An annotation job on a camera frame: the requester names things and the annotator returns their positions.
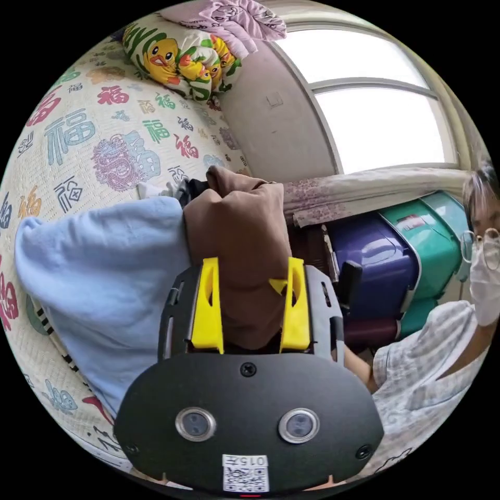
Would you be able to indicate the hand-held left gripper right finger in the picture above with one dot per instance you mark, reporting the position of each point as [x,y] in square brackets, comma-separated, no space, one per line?
[297,312]

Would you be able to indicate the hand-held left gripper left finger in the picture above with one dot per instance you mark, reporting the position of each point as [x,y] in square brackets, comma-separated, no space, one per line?
[204,308]

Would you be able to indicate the brownish pink long sleeve shirt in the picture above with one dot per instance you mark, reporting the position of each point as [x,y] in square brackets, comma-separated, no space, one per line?
[238,234]

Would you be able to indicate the person's right forearm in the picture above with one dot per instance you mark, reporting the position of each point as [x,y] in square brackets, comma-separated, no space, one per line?
[361,371]

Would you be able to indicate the dark maroon storage box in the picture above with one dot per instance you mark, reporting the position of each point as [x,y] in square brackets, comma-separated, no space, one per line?
[371,332]

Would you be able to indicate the purple plastic storage box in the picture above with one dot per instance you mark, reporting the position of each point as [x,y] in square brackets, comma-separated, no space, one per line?
[375,261]

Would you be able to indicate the light blue garment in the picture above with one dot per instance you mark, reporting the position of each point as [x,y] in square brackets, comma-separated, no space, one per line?
[105,281]

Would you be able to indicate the pile of clothes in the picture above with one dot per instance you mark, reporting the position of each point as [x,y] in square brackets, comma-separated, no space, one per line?
[172,189]

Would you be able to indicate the lilac floral curtain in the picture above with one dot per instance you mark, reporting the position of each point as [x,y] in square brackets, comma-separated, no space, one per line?
[351,191]

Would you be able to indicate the green plastic storage box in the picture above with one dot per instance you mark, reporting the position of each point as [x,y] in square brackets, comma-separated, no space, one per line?
[433,254]

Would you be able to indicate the person's body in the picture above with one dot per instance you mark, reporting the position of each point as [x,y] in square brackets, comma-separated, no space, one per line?
[437,375]

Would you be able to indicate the bed with printed sheet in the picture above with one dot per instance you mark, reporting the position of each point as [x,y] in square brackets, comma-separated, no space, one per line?
[78,156]

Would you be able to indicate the window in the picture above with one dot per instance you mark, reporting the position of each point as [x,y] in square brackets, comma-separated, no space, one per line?
[371,101]

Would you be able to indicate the duck print rolled blanket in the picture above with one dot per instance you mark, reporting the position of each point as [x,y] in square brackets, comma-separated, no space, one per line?
[183,62]

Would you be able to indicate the lilac rolled blanket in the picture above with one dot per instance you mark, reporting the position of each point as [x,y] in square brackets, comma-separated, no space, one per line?
[234,21]

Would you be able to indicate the wall switch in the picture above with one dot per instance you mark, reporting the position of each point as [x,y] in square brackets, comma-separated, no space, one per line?
[275,99]

